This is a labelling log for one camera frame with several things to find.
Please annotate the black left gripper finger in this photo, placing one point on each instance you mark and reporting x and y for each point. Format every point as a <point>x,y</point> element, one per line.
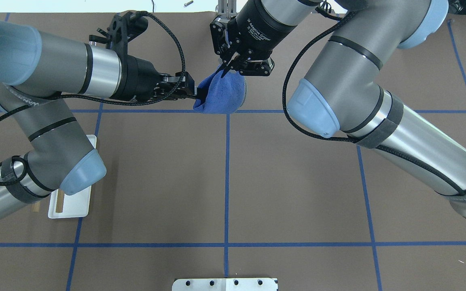
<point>182,81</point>
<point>162,95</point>

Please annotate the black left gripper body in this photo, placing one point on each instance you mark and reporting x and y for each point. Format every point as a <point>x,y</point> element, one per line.
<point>137,79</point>

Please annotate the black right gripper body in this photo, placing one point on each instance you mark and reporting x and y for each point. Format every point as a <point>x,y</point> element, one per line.
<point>258,33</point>

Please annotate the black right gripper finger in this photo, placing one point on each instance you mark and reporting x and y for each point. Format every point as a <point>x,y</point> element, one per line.
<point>226,41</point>
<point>246,67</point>

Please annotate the blue microfiber towel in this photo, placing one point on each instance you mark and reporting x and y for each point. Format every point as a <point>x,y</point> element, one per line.
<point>219,94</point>

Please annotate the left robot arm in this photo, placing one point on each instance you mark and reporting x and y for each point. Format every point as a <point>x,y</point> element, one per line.
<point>39,70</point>

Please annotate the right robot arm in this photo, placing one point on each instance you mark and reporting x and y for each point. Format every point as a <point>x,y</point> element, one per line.
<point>288,178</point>

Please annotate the white wooden towel rack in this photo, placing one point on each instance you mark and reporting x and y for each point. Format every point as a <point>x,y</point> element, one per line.
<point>71,200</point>

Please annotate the aluminium frame post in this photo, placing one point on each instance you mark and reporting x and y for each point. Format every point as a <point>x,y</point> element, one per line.
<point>226,8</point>

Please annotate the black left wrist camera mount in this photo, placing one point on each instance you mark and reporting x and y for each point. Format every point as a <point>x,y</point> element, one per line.
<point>120,32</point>

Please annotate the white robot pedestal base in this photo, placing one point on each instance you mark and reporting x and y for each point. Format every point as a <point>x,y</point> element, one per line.
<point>225,284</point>

